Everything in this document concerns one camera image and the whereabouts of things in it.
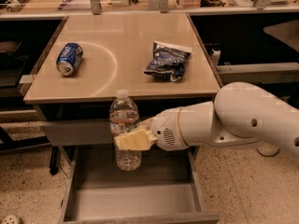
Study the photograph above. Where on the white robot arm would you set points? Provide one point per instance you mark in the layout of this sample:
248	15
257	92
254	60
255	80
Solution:
241	115

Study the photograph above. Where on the clear plastic water bottle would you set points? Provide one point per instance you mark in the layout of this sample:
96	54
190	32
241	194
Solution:
123	116

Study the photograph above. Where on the blue crumpled chip bag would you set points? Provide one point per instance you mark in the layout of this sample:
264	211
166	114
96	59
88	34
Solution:
168	62

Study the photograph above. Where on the grey drawer cabinet beige top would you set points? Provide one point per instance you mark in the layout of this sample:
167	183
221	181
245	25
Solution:
116	50

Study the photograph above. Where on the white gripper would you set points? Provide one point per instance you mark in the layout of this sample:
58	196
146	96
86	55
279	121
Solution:
165	129

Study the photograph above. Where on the open grey middle drawer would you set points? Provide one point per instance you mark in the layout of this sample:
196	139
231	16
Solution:
163	190

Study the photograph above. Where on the grey top drawer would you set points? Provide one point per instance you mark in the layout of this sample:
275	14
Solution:
77	132

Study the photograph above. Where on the blue Pepsi soda can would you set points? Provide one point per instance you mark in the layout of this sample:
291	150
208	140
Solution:
69	59

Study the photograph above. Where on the black coiled spring tool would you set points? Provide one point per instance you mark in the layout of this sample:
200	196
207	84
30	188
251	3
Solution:
16	5

